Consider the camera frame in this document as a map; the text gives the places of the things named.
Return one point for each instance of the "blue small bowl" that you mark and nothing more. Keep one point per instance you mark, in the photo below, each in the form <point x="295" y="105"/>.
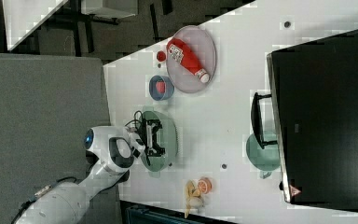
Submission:
<point x="161" y="96"/>

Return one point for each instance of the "grey round plate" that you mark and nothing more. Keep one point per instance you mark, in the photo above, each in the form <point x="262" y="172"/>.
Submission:
<point x="203" y="46"/>

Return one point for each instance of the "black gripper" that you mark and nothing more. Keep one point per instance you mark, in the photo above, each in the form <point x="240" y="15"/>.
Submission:
<point x="149" y="134"/>

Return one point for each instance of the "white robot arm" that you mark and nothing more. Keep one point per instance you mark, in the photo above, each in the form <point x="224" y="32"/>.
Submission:
<point x="116" y="148"/>

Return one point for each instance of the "teal green mug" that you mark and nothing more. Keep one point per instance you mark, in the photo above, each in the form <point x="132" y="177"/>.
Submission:
<point x="266" y="159"/>

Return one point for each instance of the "green plastic strainer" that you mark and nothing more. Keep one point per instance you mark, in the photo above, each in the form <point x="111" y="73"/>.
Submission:
<point x="167" y="138"/>

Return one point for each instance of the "black toaster oven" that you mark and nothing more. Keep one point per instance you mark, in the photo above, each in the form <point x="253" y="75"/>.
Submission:
<point x="314" y="88"/>

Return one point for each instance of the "orange slice toy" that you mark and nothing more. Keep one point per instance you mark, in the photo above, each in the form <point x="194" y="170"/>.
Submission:
<point x="204" y="185"/>

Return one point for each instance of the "red strawberry in bowl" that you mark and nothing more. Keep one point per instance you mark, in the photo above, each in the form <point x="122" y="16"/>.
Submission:
<point x="160" y="86"/>

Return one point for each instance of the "toy banana peel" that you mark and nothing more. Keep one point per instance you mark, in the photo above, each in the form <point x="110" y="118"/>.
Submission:
<point x="193" y="197"/>

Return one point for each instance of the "small red strawberry toy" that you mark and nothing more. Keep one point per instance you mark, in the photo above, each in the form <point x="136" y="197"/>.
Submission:
<point x="161" y="56"/>

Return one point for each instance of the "red plush ketchup bottle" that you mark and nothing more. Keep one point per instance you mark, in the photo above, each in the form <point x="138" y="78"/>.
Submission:
<point x="181" y="52"/>

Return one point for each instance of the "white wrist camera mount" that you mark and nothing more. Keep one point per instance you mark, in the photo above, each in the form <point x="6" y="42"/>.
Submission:
<point x="137" y="143"/>

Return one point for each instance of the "black oven door handle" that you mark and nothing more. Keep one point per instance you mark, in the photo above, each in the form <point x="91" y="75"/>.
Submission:
<point x="256" y="120"/>

